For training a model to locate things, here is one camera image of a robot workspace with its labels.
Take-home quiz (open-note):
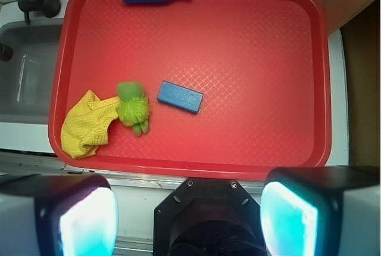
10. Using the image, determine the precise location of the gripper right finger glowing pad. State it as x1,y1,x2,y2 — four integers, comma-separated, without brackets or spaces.
260,166,380,255

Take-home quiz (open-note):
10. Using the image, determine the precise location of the grey sink basin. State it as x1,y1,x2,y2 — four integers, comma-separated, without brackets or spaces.
1,18,63,124

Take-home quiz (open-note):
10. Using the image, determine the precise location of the blue rectangular block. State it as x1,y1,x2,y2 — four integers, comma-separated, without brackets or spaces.
157,81,204,113

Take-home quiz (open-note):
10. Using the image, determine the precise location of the green plush toy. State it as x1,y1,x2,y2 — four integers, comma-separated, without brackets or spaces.
117,82,151,137

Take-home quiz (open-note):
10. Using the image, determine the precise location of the red plastic tray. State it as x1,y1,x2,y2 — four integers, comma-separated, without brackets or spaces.
48,0,332,180

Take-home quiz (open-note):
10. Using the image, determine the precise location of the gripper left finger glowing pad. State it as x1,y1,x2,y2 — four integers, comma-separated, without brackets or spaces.
1,174,118,255

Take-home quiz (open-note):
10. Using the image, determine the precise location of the black faucet handle knob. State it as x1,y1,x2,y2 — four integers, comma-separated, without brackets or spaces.
0,43,14,62

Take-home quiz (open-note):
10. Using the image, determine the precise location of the yellow cloth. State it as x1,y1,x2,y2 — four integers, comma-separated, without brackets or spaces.
61,90,120,159

